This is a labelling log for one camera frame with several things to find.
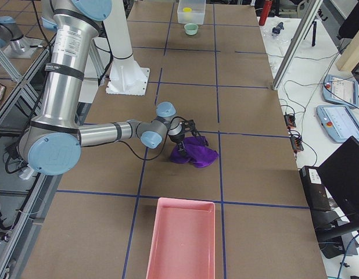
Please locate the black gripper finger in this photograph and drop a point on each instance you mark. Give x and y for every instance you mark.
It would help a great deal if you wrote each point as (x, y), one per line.
(181, 149)
(200, 139)

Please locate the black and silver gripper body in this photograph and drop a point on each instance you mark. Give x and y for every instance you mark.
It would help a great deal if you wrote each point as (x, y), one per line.
(178, 138)

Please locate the purple microfiber cloth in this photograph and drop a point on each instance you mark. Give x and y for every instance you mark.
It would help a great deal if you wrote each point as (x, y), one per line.
(199, 156)

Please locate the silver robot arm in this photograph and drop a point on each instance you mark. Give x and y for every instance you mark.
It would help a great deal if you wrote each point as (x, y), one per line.
(52, 144)

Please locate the black computer box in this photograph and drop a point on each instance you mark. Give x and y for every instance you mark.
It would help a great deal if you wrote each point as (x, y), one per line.
(314, 189)

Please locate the pink plastic tray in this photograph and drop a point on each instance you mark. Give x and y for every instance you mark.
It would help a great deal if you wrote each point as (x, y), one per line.
(184, 240)

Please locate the black power strip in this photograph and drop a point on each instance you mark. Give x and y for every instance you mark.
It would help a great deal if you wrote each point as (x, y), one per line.
(290, 121)
(296, 143)

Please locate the pale green bowl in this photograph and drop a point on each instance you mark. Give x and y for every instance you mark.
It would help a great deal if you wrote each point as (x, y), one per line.
(191, 28)

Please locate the clear plastic bin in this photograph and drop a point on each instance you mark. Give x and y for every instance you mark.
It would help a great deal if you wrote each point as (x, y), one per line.
(195, 16)

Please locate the red bottle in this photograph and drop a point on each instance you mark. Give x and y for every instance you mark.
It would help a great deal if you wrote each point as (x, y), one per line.
(265, 12)

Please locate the teach pendant upper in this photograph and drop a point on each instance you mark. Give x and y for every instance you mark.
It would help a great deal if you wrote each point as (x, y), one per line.
(339, 90)

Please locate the teach pendant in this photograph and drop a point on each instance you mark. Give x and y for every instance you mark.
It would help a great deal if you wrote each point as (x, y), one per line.
(339, 90)
(338, 121)

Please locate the teach pendant lower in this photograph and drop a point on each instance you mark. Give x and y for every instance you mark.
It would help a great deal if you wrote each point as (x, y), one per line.
(338, 121)

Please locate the black monitor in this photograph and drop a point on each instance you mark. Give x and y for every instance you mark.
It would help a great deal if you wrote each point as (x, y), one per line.
(340, 175)

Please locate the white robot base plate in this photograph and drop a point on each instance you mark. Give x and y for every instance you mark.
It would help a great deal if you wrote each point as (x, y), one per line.
(122, 82)

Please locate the aluminium frame post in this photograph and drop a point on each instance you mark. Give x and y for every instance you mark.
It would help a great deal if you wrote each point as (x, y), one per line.
(301, 30)

